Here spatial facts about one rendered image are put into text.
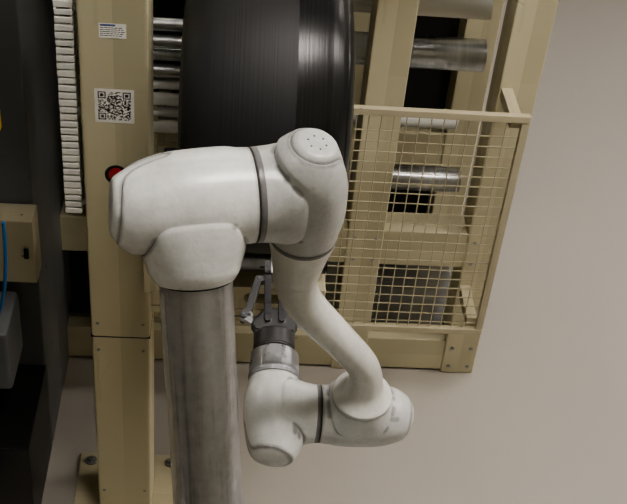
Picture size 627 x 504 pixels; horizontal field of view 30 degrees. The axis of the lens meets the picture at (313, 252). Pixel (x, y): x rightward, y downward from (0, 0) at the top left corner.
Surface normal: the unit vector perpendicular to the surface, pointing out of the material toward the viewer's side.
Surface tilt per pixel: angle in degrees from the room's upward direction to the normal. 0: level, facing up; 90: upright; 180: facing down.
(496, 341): 0
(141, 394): 90
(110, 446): 90
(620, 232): 0
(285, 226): 98
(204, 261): 73
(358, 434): 93
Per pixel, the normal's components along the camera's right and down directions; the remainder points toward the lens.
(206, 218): 0.25, 0.42
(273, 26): 0.09, -0.33
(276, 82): 0.08, -0.01
